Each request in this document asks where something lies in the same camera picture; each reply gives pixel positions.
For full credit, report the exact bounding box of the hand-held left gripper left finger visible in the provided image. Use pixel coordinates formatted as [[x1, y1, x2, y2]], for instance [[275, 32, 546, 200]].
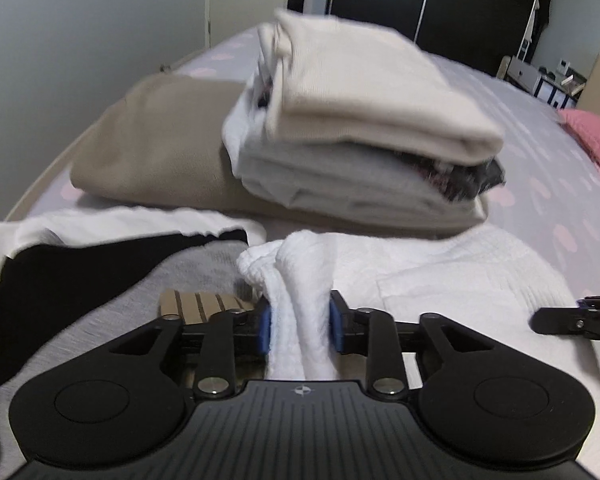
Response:
[[100, 292, 272, 400]]

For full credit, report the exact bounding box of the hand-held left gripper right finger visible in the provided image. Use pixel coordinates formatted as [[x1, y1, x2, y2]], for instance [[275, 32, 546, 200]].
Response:
[[328, 290, 502, 397]]

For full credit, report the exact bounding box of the white textured garment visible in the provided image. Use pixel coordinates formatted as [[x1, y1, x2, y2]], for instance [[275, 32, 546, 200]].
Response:
[[236, 224, 600, 480]]

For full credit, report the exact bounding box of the tan striped garment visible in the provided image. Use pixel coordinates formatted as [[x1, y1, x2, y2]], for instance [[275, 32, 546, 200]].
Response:
[[159, 289, 256, 327]]

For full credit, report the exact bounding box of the white folded garment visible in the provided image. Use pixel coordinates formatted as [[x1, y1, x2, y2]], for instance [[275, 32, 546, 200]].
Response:
[[235, 160, 490, 235]]

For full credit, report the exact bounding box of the pink pillow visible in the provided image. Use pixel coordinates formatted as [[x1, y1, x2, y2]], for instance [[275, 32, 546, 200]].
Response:
[[557, 108, 600, 186]]

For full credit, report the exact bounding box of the pale grey folded garment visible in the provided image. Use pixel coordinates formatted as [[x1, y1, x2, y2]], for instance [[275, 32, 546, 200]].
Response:
[[222, 67, 481, 211]]

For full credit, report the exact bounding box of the black cloth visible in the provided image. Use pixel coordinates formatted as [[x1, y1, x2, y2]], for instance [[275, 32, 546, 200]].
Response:
[[0, 229, 250, 402]]

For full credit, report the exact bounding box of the white thin cloth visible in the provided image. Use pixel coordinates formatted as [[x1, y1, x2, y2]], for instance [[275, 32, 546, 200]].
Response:
[[0, 207, 267, 293]]

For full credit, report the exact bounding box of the beige folded garment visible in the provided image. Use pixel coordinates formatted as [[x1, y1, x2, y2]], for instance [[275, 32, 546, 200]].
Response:
[[70, 74, 487, 240]]

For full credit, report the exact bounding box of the white shelf unit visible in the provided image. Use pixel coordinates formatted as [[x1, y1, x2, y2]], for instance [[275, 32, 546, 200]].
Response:
[[497, 55, 588, 111]]

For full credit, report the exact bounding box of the cream folded garment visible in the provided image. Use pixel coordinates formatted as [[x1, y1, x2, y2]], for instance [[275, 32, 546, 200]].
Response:
[[257, 7, 506, 166]]

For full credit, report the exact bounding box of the white metal rack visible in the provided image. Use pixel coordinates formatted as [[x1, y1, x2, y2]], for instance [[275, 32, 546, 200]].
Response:
[[516, 0, 540, 63]]

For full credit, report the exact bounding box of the white door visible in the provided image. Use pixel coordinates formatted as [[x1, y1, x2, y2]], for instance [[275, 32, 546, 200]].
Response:
[[205, 0, 311, 52]]

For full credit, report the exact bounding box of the dark wardrobe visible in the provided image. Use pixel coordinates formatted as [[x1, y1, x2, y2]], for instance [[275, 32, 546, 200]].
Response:
[[287, 0, 553, 78]]

